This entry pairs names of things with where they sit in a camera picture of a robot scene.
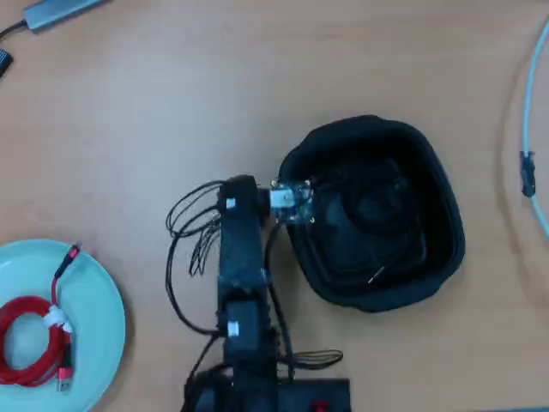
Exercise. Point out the black plug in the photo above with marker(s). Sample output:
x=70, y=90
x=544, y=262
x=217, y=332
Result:
x=4, y=62

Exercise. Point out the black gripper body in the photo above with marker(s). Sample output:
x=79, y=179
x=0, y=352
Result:
x=263, y=204

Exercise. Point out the grey USB hub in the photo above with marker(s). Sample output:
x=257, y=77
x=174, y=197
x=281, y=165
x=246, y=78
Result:
x=51, y=15

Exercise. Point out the red base knob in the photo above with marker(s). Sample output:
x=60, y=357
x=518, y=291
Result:
x=320, y=406

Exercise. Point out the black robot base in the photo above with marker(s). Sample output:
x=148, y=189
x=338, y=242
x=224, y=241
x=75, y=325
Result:
x=300, y=395

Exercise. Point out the black square bowl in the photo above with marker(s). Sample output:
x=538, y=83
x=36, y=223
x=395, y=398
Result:
x=343, y=274

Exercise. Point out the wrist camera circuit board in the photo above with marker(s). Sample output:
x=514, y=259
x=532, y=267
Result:
x=287, y=199

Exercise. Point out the light blue plate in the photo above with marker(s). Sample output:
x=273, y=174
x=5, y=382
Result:
x=98, y=300

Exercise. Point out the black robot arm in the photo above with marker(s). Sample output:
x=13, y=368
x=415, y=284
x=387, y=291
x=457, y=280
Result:
x=240, y=257

